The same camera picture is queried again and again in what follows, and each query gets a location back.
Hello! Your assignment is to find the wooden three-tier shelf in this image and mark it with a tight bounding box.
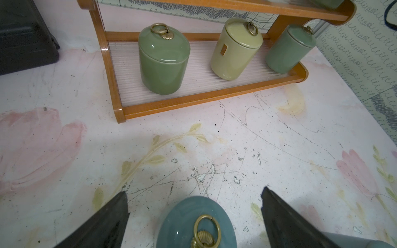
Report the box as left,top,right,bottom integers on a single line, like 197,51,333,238
78,1,356,123

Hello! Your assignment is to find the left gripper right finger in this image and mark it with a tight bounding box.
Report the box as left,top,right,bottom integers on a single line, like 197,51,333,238
261,187,338,248

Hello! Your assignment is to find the floral pink table mat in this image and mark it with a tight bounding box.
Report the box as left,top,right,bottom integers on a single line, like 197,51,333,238
1,1,397,248

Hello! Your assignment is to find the black plastic case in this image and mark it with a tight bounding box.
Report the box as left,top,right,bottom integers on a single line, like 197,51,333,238
1,0,60,75

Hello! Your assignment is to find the blue canister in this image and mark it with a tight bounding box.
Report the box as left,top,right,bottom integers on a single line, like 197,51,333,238
156,196,237,248

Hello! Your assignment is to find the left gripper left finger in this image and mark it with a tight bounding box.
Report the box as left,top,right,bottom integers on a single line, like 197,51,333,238
56,191,130,248

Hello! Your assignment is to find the light green canister bottom centre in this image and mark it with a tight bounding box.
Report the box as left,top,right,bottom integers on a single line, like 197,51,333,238
210,18,263,81

